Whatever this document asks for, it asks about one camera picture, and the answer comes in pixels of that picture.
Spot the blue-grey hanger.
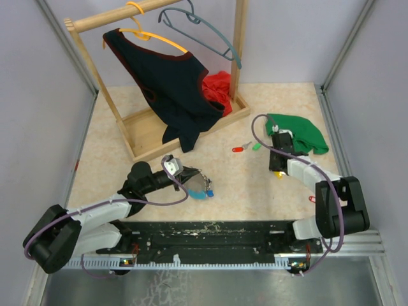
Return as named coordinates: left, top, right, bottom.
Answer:
left=158, top=0, right=242, bottom=69

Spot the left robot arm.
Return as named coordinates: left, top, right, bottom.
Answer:
left=22, top=155, right=201, bottom=274

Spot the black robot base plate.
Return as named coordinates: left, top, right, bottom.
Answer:
left=97, top=221, right=323, bottom=265

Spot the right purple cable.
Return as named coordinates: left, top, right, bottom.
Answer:
left=251, top=113, right=346, bottom=277

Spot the purple cable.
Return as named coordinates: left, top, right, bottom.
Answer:
left=251, top=113, right=346, bottom=277
left=24, top=154, right=190, bottom=279

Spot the navy tank top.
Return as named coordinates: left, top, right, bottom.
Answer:
left=103, top=29, right=224, bottom=152

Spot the key with red tag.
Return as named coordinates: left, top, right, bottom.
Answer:
left=231, top=142, right=252, bottom=153

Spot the green cloth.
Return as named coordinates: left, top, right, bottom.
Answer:
left=268, top=113, right=329, bottom=155

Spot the wooden clothes rack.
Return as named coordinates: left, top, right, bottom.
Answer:
left=64, top=1, right=250, bottom=162

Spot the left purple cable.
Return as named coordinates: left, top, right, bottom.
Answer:
left=24, top=154, right=190, bottom=279

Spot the key with green tag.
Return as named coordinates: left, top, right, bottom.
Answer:
left=252, top=143, right=261, bottom=151

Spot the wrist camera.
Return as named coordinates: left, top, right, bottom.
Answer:
left=271, top=125, right=293, bottom=139
left=162, top=155, right=184, bottom=178

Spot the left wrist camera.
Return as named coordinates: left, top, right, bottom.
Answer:
left=162, top=155, right=184, bottom=178

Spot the red cloth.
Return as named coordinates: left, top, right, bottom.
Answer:
left=202, top=71, right=233, bottom=117

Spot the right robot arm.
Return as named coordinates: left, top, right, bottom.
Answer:
left=269, top=132, right=370, bottom=252

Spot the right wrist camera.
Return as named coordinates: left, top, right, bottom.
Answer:
left=271, top=125, right=293, bottom=139

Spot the key with yellow tag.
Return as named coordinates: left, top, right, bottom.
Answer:
left=274, top=171, right=286, bottom=179

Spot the yellow hanger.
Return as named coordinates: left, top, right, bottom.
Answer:
left=102, top=1, right=188, bottom=54

